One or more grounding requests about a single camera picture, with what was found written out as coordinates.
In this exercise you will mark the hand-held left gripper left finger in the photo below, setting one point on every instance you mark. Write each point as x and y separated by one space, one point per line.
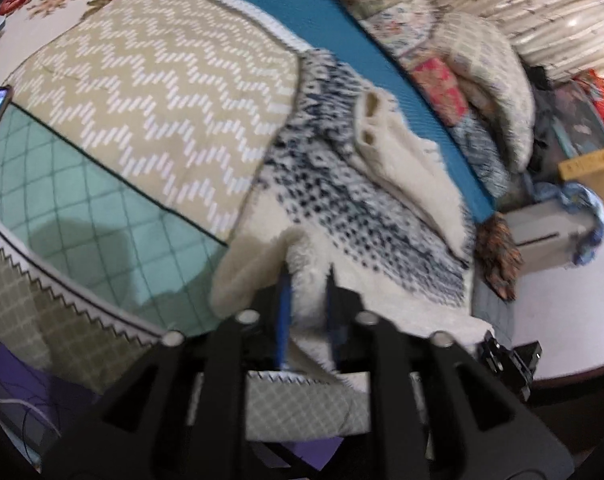
283 320

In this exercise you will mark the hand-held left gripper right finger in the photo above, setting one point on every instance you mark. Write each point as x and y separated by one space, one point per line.
332 310

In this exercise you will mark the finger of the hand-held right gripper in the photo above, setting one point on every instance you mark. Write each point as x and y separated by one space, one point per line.
502 365
529 352

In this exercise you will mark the white navy fleece sweater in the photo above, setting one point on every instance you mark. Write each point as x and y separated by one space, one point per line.
357 220

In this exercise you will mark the grey quilted blanket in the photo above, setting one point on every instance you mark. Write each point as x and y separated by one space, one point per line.
494 310

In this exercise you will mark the dark orange floral cloth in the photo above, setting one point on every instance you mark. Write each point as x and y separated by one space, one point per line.
499 255

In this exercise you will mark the grey storage box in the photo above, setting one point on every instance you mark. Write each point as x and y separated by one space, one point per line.
537 240

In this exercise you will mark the blue crumpled cloth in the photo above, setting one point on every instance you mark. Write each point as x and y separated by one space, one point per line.
582 200

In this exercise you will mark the cardboard box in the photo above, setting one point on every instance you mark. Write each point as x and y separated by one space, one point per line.
589 162

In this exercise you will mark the dark printed bag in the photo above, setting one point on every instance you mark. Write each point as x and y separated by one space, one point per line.
577 110

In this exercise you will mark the red floral patchwork quilt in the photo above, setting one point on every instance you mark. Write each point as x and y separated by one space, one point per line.
432 80

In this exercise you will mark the purple floor mat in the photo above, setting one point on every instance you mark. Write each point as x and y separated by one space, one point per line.
27 385

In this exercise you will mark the patterned teal beige bedspread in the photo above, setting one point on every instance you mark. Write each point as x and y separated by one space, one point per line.
132 85

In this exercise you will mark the white patterned pillow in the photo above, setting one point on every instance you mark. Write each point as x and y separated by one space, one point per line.
487 60

